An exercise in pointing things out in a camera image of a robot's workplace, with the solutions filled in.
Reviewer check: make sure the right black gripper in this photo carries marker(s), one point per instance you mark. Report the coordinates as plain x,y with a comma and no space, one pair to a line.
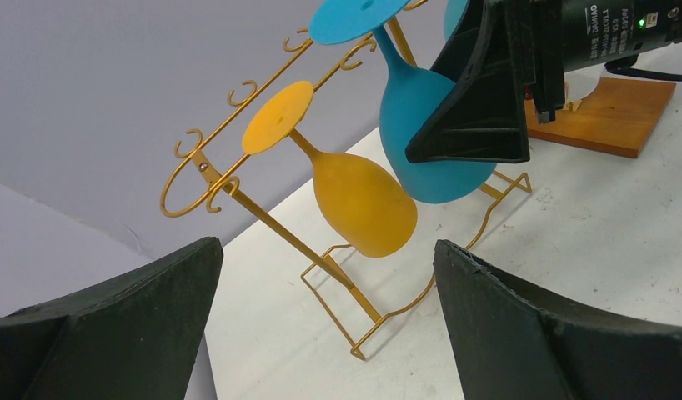
499,54

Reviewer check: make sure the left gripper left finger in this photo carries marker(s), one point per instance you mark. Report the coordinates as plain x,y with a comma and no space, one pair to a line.
133,336

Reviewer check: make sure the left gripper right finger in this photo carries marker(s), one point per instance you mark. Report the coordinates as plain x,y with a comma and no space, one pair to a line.
513,339

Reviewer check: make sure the teal plastic goblet front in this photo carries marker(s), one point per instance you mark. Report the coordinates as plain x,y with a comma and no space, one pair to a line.
453,14

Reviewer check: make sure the blue plastic goblet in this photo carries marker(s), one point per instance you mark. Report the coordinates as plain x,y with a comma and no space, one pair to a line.
410,97

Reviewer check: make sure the gold rectangular wire glass rack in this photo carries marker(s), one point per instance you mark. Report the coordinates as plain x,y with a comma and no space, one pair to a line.
301,224

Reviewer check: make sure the orange plastic goblet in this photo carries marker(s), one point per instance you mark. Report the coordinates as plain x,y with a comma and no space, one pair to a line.
358,198

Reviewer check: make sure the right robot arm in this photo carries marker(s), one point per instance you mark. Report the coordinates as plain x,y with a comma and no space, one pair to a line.
614,33

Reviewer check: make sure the gold tree rack wooden base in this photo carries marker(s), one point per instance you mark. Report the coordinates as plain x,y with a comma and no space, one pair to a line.
617,118

